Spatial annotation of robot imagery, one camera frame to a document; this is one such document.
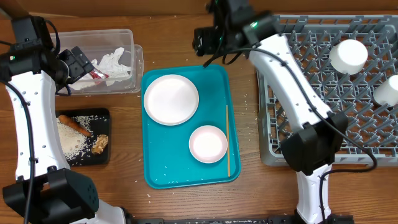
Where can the clear plastic bin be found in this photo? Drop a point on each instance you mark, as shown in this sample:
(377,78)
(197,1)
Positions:
(97,43)

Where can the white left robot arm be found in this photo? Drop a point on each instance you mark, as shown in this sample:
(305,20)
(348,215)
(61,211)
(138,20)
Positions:
(46,190)

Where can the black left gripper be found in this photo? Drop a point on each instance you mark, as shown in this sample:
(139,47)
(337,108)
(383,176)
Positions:
(78,63)

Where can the wooden chopstick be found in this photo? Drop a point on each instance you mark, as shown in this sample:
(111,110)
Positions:
(228,140)

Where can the small white plate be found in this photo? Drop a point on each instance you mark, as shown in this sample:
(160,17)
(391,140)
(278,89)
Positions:
(208,144)

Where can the red snack wrapper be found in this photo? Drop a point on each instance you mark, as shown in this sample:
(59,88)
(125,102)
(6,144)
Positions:
(95,74)

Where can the white napkin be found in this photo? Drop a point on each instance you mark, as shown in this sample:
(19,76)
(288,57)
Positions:
(109,64)

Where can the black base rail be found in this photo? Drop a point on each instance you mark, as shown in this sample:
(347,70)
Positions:
(284,219)

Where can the brown walnut food scrap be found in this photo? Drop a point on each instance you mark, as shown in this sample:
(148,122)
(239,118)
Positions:
(100,144)

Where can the pile of rice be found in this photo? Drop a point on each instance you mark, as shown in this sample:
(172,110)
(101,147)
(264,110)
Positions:
(75,145)

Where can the teal serving tray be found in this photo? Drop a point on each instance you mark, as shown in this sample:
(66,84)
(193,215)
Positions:
(168,162)

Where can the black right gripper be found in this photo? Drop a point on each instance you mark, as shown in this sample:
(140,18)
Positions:
(205,43)

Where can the white upturned cup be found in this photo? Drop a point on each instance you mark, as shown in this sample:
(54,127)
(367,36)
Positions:
(348,57)

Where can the pale green saucer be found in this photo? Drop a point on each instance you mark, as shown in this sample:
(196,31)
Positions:
(387,93)

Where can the orange carrot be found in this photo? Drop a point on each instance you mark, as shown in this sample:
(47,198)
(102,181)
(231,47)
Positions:
(74,125)

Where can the large white plate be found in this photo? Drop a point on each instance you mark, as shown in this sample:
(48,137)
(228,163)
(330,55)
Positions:
(171,100)

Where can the black tray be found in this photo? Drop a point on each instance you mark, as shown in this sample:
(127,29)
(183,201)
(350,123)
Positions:
(101,126)

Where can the grey dishwasher rack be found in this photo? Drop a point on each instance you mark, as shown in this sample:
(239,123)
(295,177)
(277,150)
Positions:
(311,37)

